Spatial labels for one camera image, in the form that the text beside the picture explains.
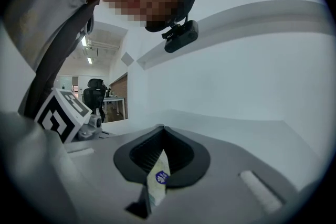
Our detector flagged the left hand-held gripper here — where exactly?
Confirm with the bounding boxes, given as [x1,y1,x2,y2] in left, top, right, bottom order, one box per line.
[34,88,103,144]

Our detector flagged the person's grey shirt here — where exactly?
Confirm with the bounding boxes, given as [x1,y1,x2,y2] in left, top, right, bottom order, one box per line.
[4,0,122,72]

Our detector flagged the dark shoulder strap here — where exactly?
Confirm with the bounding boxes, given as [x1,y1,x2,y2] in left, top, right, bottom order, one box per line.
[23,0,101,119]

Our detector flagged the white tissue pack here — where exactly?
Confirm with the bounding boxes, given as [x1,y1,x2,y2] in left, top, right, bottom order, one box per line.
[146,149,171,207]

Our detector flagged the black office chair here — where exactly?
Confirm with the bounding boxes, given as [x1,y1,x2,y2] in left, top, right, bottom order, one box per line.
[82,78,109,124]

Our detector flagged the white desk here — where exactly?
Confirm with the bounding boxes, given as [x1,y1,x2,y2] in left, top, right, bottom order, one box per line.
[103,95,127,116]

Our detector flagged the black head camera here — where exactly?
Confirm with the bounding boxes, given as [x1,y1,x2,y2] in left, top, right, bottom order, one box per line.
[161,19,200,54]

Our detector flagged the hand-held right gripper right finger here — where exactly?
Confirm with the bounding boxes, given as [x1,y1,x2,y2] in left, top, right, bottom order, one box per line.
[154,125,300,224]

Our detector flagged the black head mount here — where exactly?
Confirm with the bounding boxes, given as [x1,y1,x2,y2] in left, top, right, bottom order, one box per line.
[145,0,196,34]

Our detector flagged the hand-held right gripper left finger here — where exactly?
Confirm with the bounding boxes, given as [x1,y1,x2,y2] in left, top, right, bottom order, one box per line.
[62,125,165,224]

